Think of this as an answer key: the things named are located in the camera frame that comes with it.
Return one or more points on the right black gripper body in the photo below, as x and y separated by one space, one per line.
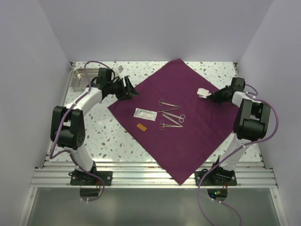
221 95

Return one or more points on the metal tweezers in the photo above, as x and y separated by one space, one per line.
172 120

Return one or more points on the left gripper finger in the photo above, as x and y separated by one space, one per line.
130 93
128 85

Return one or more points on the middle metal scissors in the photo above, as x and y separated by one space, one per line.
179 117

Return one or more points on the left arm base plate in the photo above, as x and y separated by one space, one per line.
79 178

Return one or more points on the stainless steel tray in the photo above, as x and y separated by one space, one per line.
79 78

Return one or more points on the lower hemostat clamp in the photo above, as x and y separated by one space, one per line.
163 126

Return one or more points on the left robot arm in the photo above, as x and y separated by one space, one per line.
68 128

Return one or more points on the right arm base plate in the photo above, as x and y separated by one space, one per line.
220 177

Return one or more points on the upper small scissors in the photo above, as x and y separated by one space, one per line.
161 102

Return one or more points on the white suture packet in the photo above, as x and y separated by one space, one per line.
145 114

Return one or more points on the orange bandage strip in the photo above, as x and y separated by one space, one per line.
141 127

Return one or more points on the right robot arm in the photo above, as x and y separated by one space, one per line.
250 125

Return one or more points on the purple cloth drape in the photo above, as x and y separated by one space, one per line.
179 151

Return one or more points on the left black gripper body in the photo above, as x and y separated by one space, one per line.
117 88

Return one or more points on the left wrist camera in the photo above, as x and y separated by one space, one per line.
118 71

